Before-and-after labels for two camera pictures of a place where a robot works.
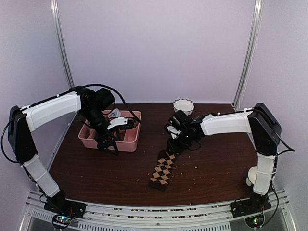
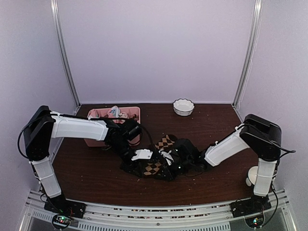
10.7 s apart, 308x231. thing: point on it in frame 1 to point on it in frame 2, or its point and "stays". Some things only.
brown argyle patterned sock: (160, 178) to (152, 167)
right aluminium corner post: (249, 58) stays
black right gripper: (174, 148) to (168, 175)
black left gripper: (102, 145) to (129, 167)
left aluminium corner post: (54, 5) stays
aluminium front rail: (209, 217) stays
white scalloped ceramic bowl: (184, 104) stays
